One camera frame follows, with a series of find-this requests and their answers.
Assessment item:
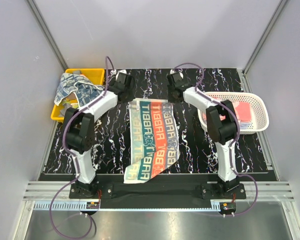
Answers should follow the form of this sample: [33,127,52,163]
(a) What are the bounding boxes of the colourful rabbit text towel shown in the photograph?
[123,98,180,184]

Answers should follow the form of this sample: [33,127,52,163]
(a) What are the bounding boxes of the pink rabbit towel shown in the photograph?
[201,99,253,123]

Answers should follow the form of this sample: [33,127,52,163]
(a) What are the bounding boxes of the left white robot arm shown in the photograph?
[62,69,135,198]

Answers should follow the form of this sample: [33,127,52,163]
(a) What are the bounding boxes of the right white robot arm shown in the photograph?
[167,70,240,199]

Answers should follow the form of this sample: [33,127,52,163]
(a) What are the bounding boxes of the yellow plastic bin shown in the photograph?
[50,68,105,123]

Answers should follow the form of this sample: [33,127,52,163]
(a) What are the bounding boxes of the blue patterned towel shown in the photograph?
[54,73,105,107]

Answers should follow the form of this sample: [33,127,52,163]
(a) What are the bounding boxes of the small cloths in bin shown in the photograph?
[57,95,79,117]

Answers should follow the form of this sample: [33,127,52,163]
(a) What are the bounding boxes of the white perforated plastic basket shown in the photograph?
[205,91,269,135]

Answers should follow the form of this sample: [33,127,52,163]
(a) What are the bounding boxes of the left controller board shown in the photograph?
[86,201,100,210]

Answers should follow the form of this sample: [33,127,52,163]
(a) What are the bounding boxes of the controller board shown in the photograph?
[86,201,100,210]
[220,202,237,212]

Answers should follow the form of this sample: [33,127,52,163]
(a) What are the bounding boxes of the right controller board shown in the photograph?
[220,202,237,212]

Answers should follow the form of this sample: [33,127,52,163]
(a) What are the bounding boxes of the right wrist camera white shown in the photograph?
[170,69,184,78]

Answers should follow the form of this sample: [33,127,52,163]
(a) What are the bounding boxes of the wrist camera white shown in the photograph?
[170,69,184,78]
[110,69,127,77]

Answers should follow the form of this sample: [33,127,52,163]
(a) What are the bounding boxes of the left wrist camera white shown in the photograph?
[110,69,127,77]

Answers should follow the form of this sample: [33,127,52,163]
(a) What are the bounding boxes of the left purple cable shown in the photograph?
[48,56,117,238]

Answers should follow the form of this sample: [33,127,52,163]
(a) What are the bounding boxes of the purple cable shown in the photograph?
[48,56,117,238]
[171,62,260,217]

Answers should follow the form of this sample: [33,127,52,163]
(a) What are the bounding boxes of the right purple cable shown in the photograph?
[171,62,260,217]

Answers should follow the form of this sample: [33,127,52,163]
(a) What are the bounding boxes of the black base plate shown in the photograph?
[69,173,247,212]

